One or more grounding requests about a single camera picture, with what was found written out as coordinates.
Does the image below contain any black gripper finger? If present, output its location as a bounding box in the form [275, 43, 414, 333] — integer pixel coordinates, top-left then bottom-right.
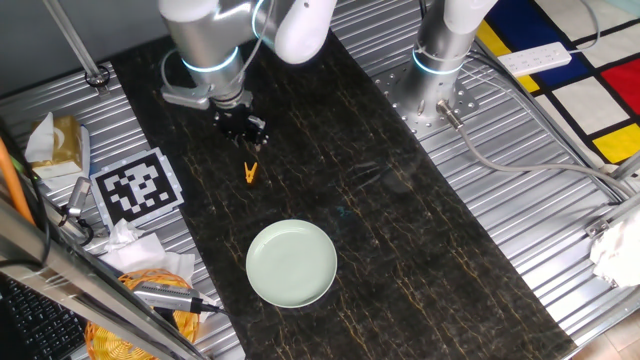
[248, 115, 270, 151]
[227, 127, 251, 148]

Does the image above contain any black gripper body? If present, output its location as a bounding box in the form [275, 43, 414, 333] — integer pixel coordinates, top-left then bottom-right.
[213, 102, 269, 147]

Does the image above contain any black white marker board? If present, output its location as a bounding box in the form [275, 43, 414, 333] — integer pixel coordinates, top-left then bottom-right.
[89, 147, 185, 232]

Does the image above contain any pale green plate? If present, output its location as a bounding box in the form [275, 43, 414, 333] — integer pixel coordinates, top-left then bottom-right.
[245, 219, 339, 309]

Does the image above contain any white paper towel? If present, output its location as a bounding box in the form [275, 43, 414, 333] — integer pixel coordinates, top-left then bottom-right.
[99, 232, 196, 286]

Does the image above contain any crumpled white tissue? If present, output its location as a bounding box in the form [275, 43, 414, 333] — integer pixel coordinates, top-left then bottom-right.
[102, 218, 146, 254]

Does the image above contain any thin metal pole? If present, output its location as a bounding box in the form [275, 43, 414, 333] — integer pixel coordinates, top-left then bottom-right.
[42, 0, 111, 96]

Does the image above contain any black marble pattern mat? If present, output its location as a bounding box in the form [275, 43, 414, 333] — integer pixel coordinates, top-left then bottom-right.
[109, 29, 579, 360]

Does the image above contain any orange pole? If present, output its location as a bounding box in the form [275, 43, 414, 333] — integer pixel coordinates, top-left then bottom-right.
[0, 137, 36, 226]

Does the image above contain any orange wicker basket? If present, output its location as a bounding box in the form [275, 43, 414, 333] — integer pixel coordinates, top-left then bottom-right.
[83, 268, 201, 360]

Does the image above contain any black keyboard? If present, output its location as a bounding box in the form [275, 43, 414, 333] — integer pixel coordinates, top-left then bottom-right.
[0, 277, 89, 360]

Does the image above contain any white power strip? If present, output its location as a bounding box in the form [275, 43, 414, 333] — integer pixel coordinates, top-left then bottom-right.
[497, 41, 573, 79]

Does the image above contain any colourful block pattern mat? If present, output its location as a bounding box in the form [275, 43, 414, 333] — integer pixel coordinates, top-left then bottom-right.
[474, 0, 640, 166]

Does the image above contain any white cloth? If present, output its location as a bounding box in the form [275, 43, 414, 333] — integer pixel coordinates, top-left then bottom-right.
[589, 209, 640, 289]

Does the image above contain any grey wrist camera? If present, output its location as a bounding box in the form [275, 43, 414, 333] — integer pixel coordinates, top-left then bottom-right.
[159, 83, 212, 111]

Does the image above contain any small silver camera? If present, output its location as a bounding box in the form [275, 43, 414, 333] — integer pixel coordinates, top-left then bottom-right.
[66, 176, 94, 220]

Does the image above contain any long silver camera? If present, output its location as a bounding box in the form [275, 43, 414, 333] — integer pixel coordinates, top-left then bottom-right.
[132, 280, 204, 315]

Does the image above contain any black camera cable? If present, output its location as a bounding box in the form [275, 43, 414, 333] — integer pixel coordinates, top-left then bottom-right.
[58, 207, 96, 247]

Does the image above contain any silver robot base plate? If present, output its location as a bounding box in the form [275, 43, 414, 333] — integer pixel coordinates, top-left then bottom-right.
[372, 62, 480, 141]

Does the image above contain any aluminium frame beam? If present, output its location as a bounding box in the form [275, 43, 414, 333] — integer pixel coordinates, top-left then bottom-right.
[0, 199, 209, 360]

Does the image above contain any grey base cable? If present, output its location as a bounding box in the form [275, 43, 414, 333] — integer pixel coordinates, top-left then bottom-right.
[435, 98, 636, 199]

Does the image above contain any white power strip cable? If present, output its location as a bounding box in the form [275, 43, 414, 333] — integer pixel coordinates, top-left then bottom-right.
[567, 0, 601, 55]

